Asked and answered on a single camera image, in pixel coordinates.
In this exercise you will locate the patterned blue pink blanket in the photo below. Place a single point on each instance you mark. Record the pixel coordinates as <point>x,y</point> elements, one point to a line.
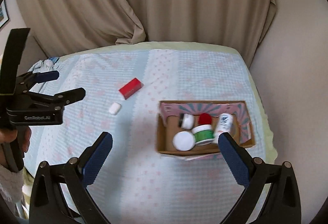
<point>136,184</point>

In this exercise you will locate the red round lid jar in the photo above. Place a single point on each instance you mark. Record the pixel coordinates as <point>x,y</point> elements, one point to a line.
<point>205,119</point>

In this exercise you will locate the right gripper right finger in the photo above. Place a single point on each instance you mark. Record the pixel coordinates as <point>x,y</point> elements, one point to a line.
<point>248,172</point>

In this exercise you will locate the white medicine bottle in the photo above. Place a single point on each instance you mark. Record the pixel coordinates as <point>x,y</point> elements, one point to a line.
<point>224,124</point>

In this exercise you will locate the beige curtain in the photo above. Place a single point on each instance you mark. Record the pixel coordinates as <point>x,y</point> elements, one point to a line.
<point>63,27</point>

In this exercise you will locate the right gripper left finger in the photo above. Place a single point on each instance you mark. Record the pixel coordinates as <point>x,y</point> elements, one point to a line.
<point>80,172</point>

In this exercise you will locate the framed picture on wall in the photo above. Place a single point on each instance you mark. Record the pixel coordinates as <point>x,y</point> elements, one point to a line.
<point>4,18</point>

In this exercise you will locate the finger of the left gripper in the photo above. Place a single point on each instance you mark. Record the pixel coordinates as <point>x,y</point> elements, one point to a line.
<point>28,80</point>
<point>57,101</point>

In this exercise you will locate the red rectangular box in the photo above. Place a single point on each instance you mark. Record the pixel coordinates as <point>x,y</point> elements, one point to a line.
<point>130,88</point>

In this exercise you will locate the white round lid jar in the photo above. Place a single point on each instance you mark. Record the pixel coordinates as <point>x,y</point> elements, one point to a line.
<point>184,141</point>

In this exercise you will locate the cardboard box with pink flaps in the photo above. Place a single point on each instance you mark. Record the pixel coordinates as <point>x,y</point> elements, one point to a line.
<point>168,125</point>

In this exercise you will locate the white jar with black lid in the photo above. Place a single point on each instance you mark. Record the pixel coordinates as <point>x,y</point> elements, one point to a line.
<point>186,121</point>

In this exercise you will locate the crumpled white blue cloth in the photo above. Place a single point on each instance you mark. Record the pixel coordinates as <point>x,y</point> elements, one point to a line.
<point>43,66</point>

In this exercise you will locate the small white case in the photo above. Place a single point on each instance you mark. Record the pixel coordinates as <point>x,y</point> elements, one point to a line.
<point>114,108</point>

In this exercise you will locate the green labelled white jar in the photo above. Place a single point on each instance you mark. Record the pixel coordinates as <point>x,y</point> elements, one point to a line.
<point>203,134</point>

